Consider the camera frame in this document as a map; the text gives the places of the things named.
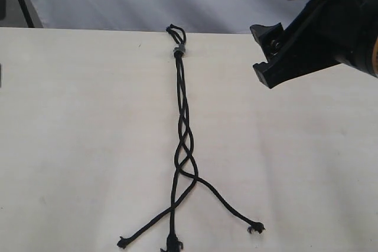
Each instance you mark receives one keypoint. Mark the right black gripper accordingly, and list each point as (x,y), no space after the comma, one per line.
(324,34)

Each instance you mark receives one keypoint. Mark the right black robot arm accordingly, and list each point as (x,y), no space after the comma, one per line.
(324,34)

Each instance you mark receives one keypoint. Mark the grey metal cable clamp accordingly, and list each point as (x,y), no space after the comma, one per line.
(179,50)

